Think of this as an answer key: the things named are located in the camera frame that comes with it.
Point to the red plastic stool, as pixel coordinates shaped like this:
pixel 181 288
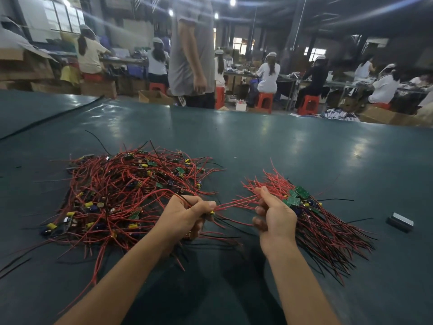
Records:
pixel 310 105
pixel 383 105
pixel 157 87
pixel 219 97
pixel 265 101
pixel 93 76

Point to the person's left forearm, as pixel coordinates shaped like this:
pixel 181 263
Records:
pixel 111 291

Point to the small black grey block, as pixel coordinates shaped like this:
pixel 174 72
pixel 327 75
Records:
pixel 400 222

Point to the grid window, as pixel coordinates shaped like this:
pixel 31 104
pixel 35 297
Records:
pixel 62 15

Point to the person's right forearm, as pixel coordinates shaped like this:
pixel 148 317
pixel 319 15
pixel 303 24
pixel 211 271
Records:
pixel 301 291

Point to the person's right hand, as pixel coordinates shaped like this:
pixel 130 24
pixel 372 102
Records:
pixel 277 223

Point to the person's left hand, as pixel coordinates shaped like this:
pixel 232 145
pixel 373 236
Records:
pixel 181 223

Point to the dark green table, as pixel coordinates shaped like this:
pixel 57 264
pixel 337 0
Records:
pixel 352 152

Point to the yellow sack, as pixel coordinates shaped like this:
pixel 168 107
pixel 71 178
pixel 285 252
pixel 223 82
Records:
pixel 70 74

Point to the large open cardboard box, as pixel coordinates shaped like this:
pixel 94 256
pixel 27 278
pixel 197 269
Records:
pixel 25 64

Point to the heap of black white items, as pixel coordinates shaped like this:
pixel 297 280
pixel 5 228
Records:
pixel 340 114

